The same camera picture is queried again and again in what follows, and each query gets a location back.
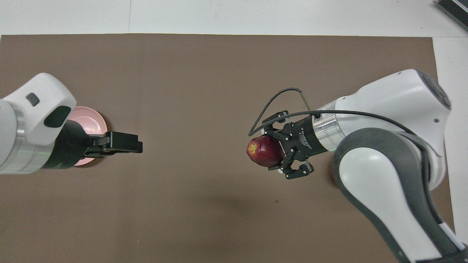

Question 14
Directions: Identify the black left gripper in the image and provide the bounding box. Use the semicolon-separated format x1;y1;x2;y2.
42;120;143;169

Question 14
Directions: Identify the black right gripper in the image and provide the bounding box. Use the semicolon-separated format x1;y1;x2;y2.
261;111;328;180

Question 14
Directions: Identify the dark red apple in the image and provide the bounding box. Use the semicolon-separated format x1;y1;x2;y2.
246;135;285;168

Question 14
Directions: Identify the pink plate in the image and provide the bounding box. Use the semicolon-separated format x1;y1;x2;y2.
67;106;108;167

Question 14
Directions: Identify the brown table mat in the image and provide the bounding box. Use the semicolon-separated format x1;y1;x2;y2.
0;34;456;263

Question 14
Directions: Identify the grey ribbed metal device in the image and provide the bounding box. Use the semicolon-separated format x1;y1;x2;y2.
434;0;468;32

